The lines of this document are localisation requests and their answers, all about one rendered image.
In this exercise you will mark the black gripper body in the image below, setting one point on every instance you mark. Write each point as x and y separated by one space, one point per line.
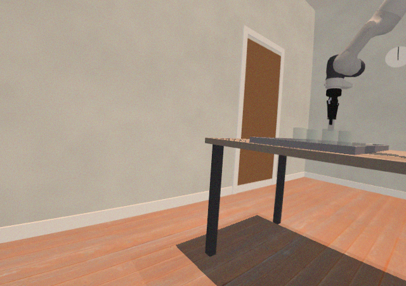
334 93

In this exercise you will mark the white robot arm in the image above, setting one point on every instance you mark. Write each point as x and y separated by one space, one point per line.
346 64

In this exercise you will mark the grey cylinder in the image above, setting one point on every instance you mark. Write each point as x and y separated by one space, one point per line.
312 135
299 134
329 136
345 138

